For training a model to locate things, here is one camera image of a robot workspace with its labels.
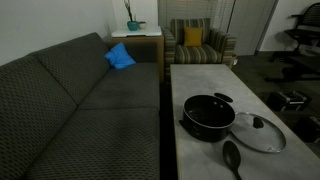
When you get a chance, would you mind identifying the round glass pot lid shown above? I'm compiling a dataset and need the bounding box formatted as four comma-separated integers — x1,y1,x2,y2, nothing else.
231,112,286,153

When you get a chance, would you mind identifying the black cooking pot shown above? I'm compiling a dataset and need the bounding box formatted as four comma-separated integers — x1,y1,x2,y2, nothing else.
179,93,235,142

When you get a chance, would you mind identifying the teal plant pot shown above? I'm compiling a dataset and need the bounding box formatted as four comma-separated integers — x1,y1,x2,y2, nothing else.
127,21,139,31

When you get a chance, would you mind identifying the wooden side table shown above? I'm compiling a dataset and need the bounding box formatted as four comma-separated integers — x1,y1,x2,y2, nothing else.
111,26,164,83

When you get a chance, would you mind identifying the blue throw pillow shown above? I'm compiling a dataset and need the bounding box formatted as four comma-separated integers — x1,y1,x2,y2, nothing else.
104,42,135,69

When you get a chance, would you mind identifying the striped armchair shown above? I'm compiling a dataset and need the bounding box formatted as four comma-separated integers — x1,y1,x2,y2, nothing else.
163,18,236,83

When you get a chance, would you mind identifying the mustard yellow cushion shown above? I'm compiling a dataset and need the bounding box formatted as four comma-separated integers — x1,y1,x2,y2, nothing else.
184,27,203,47

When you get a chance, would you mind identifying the small white bowl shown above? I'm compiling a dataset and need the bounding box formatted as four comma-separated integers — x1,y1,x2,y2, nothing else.
139,22,147,29

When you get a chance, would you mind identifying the black plastic ladle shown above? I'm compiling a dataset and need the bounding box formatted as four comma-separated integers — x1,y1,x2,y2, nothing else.
223,141,242,180

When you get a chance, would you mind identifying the dark grey fabric sofa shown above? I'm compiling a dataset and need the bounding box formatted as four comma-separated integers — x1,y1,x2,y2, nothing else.
0,33,160,180

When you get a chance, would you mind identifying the black equipment case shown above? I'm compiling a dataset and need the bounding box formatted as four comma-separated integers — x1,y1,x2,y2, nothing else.
267,91,312,111

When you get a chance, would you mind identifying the dark box on floor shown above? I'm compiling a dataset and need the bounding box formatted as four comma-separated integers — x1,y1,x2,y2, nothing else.
293,116,320,143

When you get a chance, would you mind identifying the black office chair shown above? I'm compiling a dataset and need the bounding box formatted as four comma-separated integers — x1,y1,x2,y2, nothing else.
269,2,320,62

